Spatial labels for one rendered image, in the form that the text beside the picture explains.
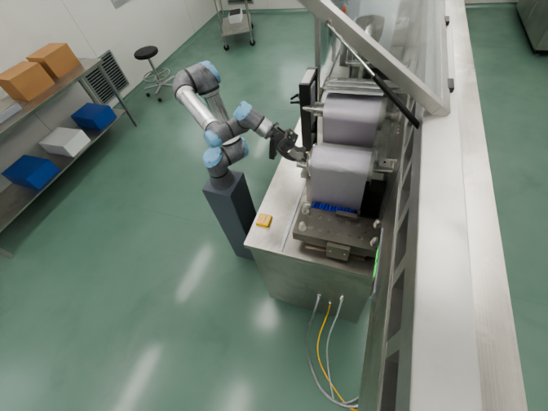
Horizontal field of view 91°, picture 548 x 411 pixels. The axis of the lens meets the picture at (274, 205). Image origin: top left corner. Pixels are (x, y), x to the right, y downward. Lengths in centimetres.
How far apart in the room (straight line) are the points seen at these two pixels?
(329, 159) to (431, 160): 55
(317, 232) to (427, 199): 72
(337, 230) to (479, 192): 56
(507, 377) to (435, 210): 35
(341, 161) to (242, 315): 149
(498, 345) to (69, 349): 266
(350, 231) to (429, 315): 82
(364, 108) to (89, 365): 250
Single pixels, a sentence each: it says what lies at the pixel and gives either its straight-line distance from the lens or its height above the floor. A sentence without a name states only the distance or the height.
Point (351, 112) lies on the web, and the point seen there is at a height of 137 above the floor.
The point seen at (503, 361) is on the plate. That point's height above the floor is 144.
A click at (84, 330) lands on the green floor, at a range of 280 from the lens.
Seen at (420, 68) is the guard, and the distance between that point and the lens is 87.
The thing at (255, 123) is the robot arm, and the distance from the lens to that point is 112.
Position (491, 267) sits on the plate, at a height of 144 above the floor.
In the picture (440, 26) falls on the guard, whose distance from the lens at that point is 120.
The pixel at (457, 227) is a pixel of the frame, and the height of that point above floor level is 165.
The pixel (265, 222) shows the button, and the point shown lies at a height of 92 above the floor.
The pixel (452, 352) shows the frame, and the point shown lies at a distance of 49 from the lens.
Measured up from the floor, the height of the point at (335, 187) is 116.
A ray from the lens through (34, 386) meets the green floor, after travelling 290.
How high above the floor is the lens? 210
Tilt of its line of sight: 52 degrees down
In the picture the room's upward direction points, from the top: 12 degrees counter-clockwise
